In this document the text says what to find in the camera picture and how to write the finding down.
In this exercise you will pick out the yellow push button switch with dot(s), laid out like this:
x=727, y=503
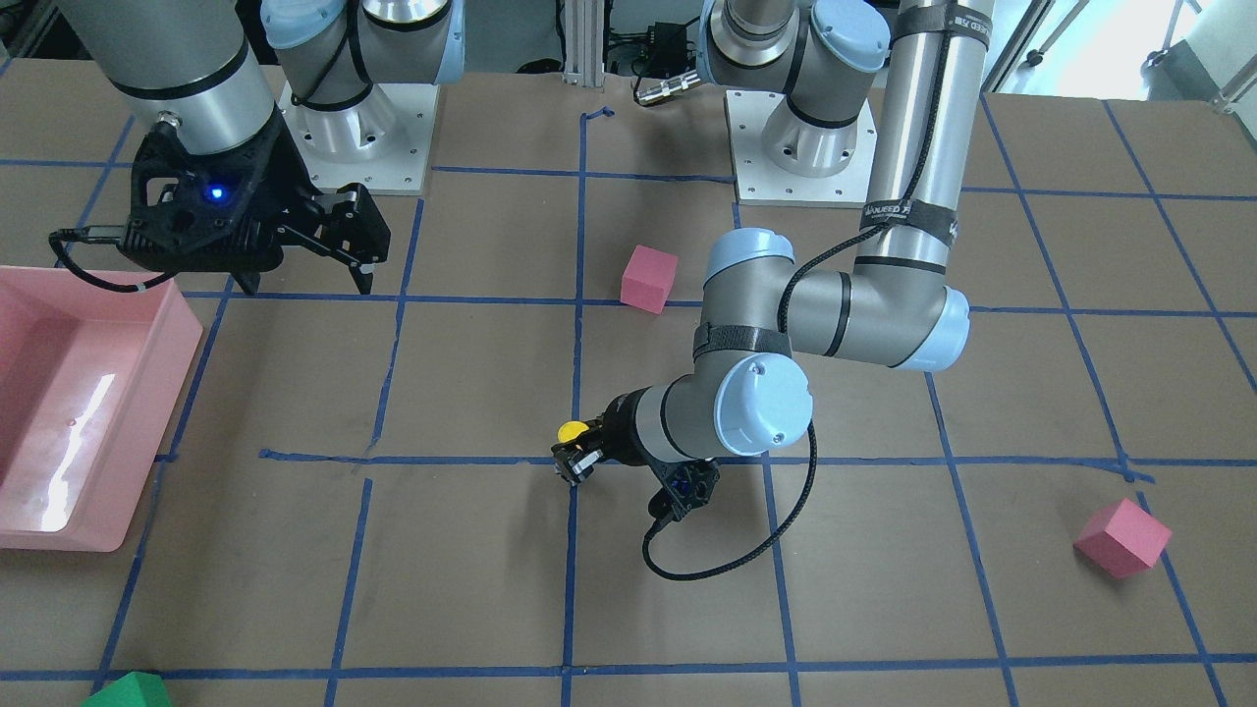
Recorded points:
x=569, y=432

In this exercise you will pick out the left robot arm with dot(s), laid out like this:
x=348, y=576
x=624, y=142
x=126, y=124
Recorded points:
x=746, y=395

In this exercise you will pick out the pink foam cube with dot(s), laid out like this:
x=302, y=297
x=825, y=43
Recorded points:
x=1123, y=539
x=648, y=279

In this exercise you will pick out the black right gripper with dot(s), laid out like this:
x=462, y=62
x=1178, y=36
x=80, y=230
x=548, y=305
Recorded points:
x=282, y=169

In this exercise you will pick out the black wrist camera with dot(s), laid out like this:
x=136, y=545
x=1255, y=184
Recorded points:
x=684, y=486

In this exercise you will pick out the green foam cube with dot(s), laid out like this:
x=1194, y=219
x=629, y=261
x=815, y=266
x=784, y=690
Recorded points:
x=134, y=689

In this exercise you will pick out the aluminium frame post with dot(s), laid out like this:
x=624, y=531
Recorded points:
x=584, y=25

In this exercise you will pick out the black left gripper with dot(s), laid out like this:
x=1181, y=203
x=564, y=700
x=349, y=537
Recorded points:
x=623, y=430

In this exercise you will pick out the pink plastic bin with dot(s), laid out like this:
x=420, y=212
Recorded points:
x=89, y=383

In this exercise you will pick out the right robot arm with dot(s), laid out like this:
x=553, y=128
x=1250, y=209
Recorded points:
x=186, y=63

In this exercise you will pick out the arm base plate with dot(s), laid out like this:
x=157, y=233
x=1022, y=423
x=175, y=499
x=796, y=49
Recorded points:
x=383, y=143
x=781, y=161

